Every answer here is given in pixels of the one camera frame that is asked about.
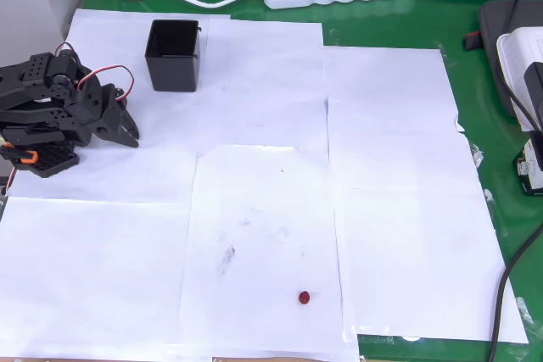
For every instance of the white device at right edge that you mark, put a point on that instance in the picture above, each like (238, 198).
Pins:
(517, 52)

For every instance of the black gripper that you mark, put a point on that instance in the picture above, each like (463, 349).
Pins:
(111, 119)

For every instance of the small red object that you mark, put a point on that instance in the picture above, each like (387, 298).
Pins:
(304, 297)

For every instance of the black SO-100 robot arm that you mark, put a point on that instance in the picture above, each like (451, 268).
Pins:
(25, 69)

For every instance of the white paper sheet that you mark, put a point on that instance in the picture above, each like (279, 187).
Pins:
(85, 273)
(148, 167)
(424, 252)
(263, 74)
(382, 103)
(106, 40)
(263, 230)

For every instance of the black square cup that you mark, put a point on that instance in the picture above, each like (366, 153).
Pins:
(174, 74)

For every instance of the dark grey pad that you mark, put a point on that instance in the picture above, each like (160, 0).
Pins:
(492, 40)

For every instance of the red black USB stick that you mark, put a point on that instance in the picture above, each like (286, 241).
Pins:
(471, 42)

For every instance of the orange black clamp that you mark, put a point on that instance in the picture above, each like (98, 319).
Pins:
(27, 156)

